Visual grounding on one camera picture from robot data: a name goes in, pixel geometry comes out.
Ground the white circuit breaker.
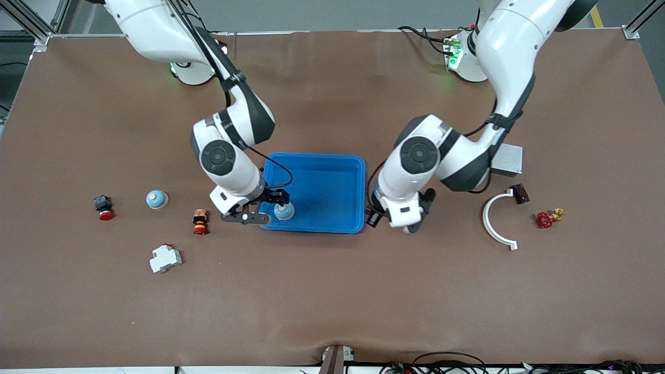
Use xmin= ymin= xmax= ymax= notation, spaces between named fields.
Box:
xmin=149 ymin=243 xmax=183 ymax=274

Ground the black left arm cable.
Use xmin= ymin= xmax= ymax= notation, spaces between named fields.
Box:
xmin=366 ymin=8 xmax=536 ymax=211

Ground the blue plastic tray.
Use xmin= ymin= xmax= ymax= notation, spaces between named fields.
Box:
xmin=257 ymin=152 xmax=366 ymax=234

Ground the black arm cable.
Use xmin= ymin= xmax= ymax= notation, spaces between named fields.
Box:
xmin=169 ymin=0 xmax=294 ymax=190
xmin=366 ymin=8 xmax=536 ymax=211

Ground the aluminium frame profile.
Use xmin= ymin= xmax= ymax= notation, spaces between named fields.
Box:
xmin=0 ymin=0 xmax=71 ymax=47
xmin=623 ymin=0 xmax=656 ymax=40

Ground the silver metal box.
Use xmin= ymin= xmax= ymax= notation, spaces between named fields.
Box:
xmin=491 ymin=144 xmax=524 ymax=177

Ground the black cable loop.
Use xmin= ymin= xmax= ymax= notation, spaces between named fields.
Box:
xmin=412 ymin=351 xmax=487 ymax=374

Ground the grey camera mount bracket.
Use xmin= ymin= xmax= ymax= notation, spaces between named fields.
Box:
xmin=319 ymin=345 xmax=356 ymax=374

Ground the black base cable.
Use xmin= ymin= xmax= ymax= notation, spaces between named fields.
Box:
xmin=397 ymin=25 xmax=453 ymax=55

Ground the black red emergency stop button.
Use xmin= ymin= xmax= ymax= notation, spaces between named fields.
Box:
xmin=94 ymin=195 xmax=115 ymax=221

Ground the white semicircular bracket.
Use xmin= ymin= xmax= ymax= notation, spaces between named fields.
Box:
xmin=482 ymin=189 xmax=519 ymax=251

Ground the black cable bundle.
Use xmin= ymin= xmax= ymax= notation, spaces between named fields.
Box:
xmin=488 ymin=359 xmax=665 ymax=374

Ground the brass valve red handwheel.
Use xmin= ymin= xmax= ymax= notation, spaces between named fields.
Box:
xmin=536 ymin=208 xmax=565 ymax=230

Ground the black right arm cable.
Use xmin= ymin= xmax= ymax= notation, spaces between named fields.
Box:
xmin=169 ymin=0 xmax=294 ymax=190

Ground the green-lit base connector box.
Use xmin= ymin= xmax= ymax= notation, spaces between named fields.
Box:
xmin=443 ymin=32 xmax=463 ymax=72

